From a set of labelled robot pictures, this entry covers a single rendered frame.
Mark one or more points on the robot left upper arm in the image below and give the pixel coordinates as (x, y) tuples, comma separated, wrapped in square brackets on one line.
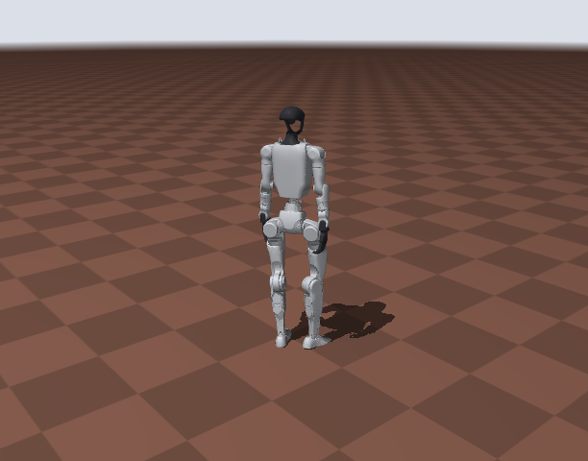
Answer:
[(267, 167)]

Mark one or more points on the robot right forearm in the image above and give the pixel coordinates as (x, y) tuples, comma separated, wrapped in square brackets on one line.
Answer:
[(323, 205)]

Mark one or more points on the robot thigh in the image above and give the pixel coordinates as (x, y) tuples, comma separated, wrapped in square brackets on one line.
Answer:
[(275, 247), (317, 263)]

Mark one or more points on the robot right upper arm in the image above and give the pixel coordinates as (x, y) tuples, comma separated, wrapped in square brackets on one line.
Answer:
[(317, 155)]

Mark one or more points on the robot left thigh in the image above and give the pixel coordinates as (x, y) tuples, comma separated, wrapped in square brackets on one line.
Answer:
[(275, 247)]

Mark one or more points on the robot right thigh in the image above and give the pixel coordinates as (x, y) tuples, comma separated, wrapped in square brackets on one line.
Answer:
[(317, 263)]

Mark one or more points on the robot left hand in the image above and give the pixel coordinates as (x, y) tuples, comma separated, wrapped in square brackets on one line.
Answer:
[(263, 221)]

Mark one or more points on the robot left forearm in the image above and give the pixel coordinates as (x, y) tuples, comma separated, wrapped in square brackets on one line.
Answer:
[(265, 202)]

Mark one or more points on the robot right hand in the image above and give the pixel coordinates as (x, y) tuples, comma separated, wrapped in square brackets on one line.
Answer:
[(323, 237)]

